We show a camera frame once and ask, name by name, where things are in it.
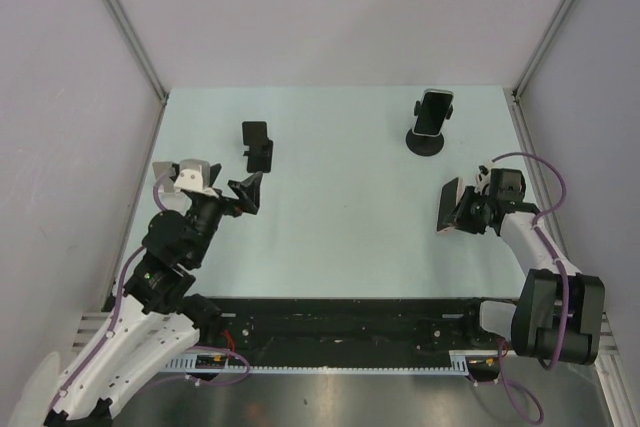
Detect black round-base phone mount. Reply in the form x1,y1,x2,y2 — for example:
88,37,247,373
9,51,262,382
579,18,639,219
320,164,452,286
405,101,453,157

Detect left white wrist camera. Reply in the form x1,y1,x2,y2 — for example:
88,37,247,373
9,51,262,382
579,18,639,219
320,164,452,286
174,159,219,196

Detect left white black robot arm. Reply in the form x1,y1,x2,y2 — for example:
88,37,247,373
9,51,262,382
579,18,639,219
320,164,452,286
44,159,263,426

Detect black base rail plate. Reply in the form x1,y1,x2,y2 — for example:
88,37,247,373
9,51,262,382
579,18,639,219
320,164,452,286
175,294,499,371

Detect white silver phone stand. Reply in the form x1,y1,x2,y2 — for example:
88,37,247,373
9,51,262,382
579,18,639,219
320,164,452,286
152,161,186,213

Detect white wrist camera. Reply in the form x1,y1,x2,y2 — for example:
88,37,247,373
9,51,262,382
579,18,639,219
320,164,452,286
475,161,495,196
174,159,219,196

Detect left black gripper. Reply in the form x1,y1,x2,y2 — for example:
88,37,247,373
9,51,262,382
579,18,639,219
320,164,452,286
187,163,262,265

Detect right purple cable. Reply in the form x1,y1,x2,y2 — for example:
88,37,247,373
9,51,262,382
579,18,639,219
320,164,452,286
492,152,571,423

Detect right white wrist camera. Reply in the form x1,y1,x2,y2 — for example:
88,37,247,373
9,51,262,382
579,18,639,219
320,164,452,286
475,161,495,196

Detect white phone in car mount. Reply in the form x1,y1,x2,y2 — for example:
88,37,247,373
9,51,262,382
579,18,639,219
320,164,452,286
412,89,454,137

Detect pink phone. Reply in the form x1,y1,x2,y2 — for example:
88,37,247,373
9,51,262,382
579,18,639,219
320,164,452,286
436,177,465,234

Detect black phone stand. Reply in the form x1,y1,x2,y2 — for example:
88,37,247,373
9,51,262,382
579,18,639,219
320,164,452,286
242,121,274,173

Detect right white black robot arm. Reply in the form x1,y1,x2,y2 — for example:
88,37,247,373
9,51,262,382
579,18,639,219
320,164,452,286
438,165,605,369

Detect white slotted cable duct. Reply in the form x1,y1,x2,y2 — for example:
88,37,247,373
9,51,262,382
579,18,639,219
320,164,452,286
164,350,501,376

